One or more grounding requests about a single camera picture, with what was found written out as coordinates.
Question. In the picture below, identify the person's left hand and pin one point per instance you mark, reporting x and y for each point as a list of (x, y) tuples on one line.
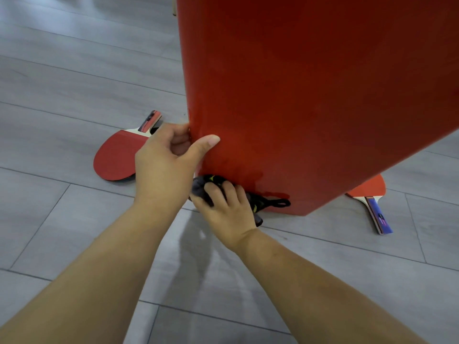
[(161, 175)]

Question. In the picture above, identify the person's right hand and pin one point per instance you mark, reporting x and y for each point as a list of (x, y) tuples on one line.
[(226, 218)]

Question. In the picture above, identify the dark grey cleaning cloth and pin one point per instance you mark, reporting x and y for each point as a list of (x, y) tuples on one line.
[(256, 204)]

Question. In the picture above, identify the red fire extinguisher box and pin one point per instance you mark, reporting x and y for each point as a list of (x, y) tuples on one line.
[(315, 96)]

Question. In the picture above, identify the person's left forearm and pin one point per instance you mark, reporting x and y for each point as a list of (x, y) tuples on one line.
[(82, 283)]

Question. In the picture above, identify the person's right forearm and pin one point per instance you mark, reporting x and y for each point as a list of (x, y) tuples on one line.
[(322, 297)]

